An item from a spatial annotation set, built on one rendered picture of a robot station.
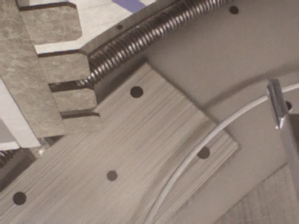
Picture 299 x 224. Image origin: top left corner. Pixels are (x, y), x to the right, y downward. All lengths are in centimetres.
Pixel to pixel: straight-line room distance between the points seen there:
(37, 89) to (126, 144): 16
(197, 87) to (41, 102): 20
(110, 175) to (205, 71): 12
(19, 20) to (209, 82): 26
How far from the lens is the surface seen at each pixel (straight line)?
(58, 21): 16
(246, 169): 37
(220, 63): 40
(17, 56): 18
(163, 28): 39
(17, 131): 25
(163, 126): 36
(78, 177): 35
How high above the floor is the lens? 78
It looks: 23 degrees down
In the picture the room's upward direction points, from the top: 172 degrees clockwise
